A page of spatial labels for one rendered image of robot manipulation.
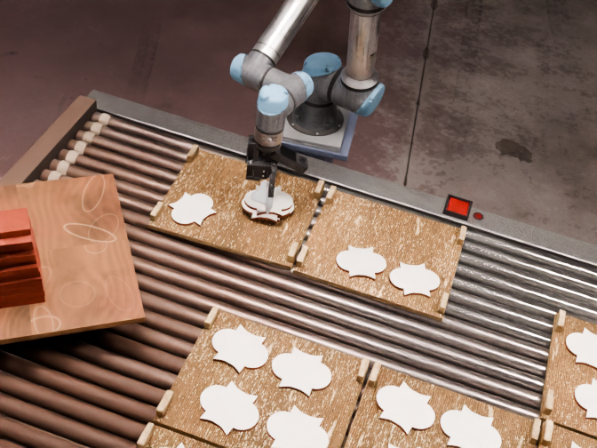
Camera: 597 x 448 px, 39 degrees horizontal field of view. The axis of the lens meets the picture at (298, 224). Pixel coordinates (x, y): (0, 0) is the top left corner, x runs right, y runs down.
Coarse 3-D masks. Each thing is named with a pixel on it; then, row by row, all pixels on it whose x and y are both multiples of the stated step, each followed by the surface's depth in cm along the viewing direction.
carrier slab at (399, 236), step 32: (320, 224) 239; (352, 224) 240; (384, 224) 242; (416, 224) 243; (320, 256) 230; (384, 256) 233; (416, 256) 234; (448, 256) 236; (352, 288) 223; (384, 288) 225; (448, 288) 227
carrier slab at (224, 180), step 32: (224, 160) 253; (192, 192) 242; (224, 192) 243; (288, 192) 247; (160, 224) 231; (192, 224) 233; (224, 224) 234; (256, 224) 236; (288, 224) 237; (256, 256) 227
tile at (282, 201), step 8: (248, 192) 239; (280, 192) 240; (248, 200) 236; (280, 200) 238; (288, 200) 238; (256, 208) 235; (264, 208) 235; (272, 208) 235; (280, 208) 236; (288, 208) 237; (280, 216) 235
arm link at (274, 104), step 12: (276, 84) 214; (264, 96) 210; (276, 96) 210; (288, 96) 214; (264, 108) 211; (276, 108) 211; (288, 108) 215; (264, 120) 214; (276, 120) 214; (264, 132) 216; (276, 132) 217
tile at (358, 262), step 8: (352, 248) 232; (360, 248) 233; (368, 248) 233; (344, 256) 230; (352, 256) 230; (360, 256) 230; (368, 256) 231; (376, 256) 231; (344, 264) 228; (352, 264) 228; (360, 264) 228; (368, 264) 229; (376, 264) 229; (384, 264) 229; (352, 272) 226; (360, 272) 226; (368, 272) 227; (376, 272) 227
